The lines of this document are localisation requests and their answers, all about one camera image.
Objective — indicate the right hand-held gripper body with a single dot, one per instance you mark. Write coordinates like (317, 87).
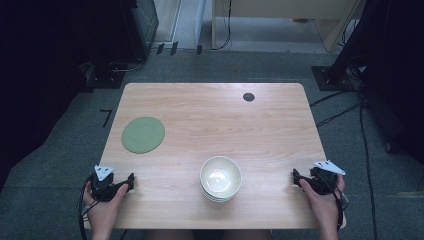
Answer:
(323, 181)

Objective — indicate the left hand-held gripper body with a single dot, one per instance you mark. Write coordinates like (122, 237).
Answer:
(101, 186)

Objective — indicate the person's left hand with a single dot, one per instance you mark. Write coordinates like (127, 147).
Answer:
(105, 211)

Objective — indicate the person's right hand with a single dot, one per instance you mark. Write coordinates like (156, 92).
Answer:
(321, 208)

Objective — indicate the green round plate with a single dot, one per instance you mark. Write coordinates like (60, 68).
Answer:
(143, 135)

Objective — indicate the white ceramic bowl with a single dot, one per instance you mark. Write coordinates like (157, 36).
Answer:
(220, 177)
(216, 201)
(213, 198)

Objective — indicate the dark round table grommet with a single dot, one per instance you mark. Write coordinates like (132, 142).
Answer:
(248, 97)

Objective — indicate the black metal stand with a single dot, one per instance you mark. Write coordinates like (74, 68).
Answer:
(106, 78)
(336, 78)

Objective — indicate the dark glass cabinet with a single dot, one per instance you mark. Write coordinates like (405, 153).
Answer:
(145, 23)

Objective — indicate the light wooden desk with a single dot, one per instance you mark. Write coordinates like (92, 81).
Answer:
(283, 8)

